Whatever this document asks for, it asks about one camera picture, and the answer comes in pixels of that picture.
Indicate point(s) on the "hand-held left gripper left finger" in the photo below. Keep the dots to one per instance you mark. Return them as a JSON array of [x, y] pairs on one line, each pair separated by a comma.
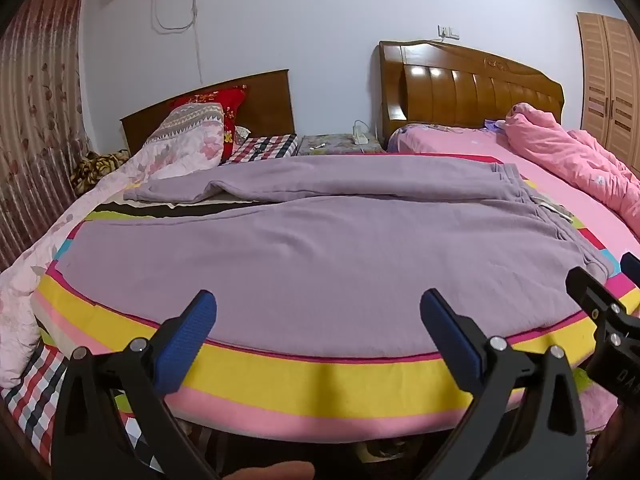
[[187, 345]]

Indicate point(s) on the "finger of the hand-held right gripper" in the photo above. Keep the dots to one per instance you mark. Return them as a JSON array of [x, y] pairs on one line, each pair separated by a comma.
[[592, 297], [632, 267]]

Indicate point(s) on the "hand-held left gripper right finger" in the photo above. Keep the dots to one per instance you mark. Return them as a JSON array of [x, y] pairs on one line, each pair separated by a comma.
[[452, 342]]

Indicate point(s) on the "purple pants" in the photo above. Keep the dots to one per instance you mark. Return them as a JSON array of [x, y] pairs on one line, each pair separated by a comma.
[[325, 260]]

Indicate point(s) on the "person's left hand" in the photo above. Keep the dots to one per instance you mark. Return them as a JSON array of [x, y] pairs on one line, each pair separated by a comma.
[[272, 472]]

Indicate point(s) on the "colourful striped bed sheet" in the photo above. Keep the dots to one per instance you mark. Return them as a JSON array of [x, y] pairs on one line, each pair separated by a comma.
[[300, 385]]

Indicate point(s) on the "pink crumpled quilt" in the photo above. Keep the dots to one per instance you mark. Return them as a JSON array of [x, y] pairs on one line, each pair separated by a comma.
[[575, 160]]

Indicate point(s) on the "light wooden wardrobe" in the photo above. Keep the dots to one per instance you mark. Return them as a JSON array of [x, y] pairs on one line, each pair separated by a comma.
[[610, 85]]

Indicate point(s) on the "pink floral quilt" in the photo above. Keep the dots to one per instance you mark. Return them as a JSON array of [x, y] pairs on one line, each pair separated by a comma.
[[185, 157]]

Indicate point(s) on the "small purple cloth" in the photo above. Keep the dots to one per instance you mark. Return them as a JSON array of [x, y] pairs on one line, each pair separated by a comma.
[[494, 125]]

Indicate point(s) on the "brown floral blanket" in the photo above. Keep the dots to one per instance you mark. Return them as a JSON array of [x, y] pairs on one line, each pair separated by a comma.
[[100, 165]]

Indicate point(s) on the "plaid checked bed sheet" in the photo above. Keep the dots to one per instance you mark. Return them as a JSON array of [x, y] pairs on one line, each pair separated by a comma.
[[270, 147]]

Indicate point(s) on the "white power strip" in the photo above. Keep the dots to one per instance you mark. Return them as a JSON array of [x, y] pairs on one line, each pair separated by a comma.
[[360, 135]]

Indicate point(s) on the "grey zigzag patterned pillow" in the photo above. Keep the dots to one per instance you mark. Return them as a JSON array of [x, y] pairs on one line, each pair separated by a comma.
[[190, 117]]

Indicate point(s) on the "nightstand with floral cloth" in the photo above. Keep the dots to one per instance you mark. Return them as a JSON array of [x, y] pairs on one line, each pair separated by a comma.
[[335, 144]]

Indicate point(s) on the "red embroidered pillow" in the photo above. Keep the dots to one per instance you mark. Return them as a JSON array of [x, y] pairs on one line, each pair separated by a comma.
[[232, 110]]

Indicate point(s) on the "carved glossy wooden headboard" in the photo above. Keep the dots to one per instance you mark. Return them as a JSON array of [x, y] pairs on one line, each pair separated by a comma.
[[450, 90]]

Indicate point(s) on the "plain dark wooden headboard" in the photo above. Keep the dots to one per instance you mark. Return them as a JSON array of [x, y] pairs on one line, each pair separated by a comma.
[[265, 105]]

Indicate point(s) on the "pink floral pleated curtain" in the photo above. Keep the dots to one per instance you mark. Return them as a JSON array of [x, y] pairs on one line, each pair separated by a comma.
[[35, 110]]

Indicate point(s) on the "white wall socket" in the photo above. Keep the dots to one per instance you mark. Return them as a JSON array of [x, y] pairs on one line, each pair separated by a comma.
[[448, 32]]

